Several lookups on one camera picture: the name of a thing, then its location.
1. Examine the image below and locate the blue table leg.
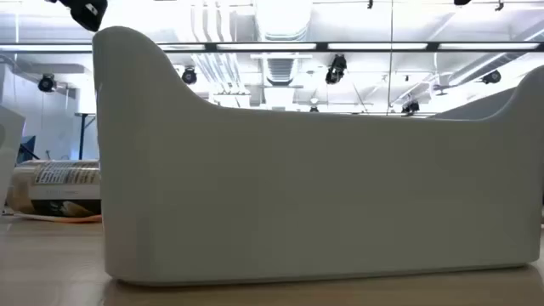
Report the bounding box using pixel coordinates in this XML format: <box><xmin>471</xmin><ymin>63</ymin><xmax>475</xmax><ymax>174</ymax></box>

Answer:
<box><xmin>74</xmin><ymin>112</ymin><xmax>98</xmax><ymax>162</ymax></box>

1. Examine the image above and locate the light grey plastic bin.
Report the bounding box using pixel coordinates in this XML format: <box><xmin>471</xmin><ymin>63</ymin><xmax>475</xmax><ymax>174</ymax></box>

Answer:
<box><xmin>92</xmin><ymin>25</ymin><xmax>544</xmax><ymax>286</ymax></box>

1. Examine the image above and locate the blue monitor screen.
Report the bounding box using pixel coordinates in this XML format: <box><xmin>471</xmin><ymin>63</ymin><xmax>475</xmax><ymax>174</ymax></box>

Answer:
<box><xmin>16</xmin><ymin>134</ymin><xmax>37</xmax><ymax>165</ymax></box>

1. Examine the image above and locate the gold label spice jar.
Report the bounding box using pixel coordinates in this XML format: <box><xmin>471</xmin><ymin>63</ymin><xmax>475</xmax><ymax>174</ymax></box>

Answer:
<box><xmin>7</xmin><ymin>159</ymin><xmax>102</xmax><ymax>217</ymax></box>

